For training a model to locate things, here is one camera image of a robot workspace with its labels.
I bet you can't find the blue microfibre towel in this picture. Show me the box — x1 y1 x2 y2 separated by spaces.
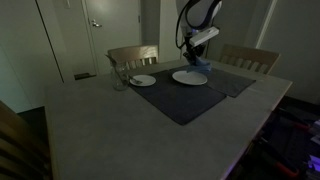
185 57 213 75

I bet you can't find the white room door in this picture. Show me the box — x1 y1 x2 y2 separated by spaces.
81 0 143 76

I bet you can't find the small white plate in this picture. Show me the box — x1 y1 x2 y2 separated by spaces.
129 74 157 88

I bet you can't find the metal fork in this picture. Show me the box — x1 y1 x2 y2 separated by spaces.
128 75 144 86

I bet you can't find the large white plate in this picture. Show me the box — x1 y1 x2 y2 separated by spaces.
171 70 208 87

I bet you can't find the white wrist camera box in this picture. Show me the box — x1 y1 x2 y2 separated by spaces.
189 26 220 48

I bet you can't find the small black floor object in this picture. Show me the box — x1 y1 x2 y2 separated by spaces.
73 72 98 81

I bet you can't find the wooden slat-back chair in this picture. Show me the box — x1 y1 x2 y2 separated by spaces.
107 44 160 71
219 44 280 75
0 99 53 180

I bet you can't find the grey door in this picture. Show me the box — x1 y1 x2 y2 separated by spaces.
213 0 273 63

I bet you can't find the white closet door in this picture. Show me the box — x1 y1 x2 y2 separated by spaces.
159 0 186 64

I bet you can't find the dark fabric placemat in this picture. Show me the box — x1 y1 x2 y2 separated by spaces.
173 63 257 99
129 68 228 127

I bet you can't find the clear glass jar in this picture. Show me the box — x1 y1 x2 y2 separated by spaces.
110 61 130 92

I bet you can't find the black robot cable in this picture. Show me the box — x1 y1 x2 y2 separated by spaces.
174 0 195 51

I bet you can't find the silver lever door handle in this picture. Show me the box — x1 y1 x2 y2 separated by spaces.
91 19 103 29

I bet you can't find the red-handled bar clamp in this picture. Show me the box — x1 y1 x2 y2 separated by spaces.
276 106 313 133
256 134 301 179

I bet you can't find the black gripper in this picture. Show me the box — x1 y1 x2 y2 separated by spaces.
182 43 206 67

